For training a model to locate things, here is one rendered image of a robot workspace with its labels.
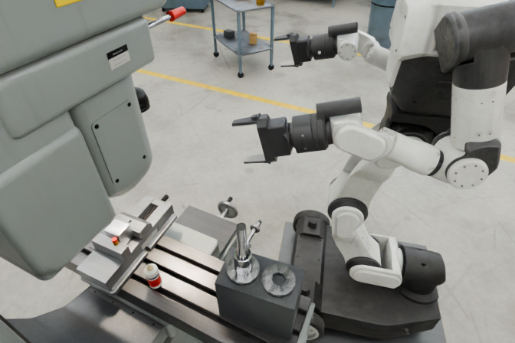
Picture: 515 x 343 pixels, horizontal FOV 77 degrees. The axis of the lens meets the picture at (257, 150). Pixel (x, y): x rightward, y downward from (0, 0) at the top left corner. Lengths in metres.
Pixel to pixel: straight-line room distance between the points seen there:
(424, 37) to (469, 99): 0.17
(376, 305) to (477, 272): 1.18
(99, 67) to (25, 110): 0.15
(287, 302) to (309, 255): 0.73
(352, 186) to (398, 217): 1.57
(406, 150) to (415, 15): 0.29
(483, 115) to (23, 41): 0.79
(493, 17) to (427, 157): 0.29
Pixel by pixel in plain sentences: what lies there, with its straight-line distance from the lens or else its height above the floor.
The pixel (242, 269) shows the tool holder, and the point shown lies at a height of 1.16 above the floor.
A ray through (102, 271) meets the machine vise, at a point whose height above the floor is 1.00.
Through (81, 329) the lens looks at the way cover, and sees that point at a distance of 1.22.
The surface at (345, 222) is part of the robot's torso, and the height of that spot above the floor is 1.00.
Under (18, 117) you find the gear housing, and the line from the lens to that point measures 0.60.
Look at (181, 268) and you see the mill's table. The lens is 1.20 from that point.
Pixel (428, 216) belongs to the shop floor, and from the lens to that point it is 2.82.
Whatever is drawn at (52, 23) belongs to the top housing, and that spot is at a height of 1.78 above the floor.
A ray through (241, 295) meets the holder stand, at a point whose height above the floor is 1.10.
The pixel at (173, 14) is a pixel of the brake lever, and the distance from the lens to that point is 0.83.
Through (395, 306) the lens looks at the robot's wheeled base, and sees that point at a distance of 1.62.
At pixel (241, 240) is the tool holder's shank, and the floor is 1.27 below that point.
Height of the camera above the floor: 1.94
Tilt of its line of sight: 39 degrees down
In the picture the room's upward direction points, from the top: straight up
